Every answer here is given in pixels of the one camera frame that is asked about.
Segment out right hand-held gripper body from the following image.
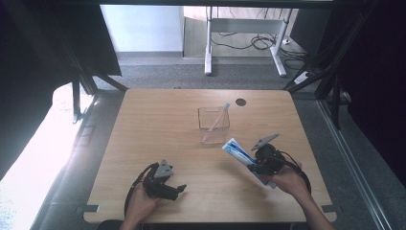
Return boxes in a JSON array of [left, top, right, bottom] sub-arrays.
[[247, 133, 287, 176]]

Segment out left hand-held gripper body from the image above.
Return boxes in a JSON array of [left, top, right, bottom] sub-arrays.
[[142, 159, 180, 202]]

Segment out blue white toothpaste tube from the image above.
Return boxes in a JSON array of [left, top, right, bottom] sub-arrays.
[[221, 137, 278, 190]]

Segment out clear plastic container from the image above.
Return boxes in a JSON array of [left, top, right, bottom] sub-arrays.
[[196, 105, 232, 146]]

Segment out pink toothbrush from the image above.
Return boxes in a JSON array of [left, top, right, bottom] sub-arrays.
[[201, 102, 232, 144]]

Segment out person's left hand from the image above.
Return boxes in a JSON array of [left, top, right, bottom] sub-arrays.
[[124, 182, 161, 224]]

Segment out person's right hand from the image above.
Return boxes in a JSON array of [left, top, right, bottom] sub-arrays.
[[268, 162, 309, 199]]

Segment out white power strip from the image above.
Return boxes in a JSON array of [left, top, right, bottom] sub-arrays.
[[292, 70, 313, 86]]

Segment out dark curtain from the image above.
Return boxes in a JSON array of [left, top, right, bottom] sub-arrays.
[[0, 0, 123, 180], [288, 0, 406, 186]]

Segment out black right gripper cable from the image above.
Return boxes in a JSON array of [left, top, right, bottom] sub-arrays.
[[280, 150, 313, 196]]

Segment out black metal frame stand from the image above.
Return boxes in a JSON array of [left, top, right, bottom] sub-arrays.
[[282, 6, 379, 130], [61, 41, 129, 124]]

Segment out black floor cables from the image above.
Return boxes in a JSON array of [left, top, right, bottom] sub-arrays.
[[210, 31, 309, 70]]

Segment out white metal desk frame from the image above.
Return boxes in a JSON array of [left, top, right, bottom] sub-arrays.
[[204, 6, 294, 78]]

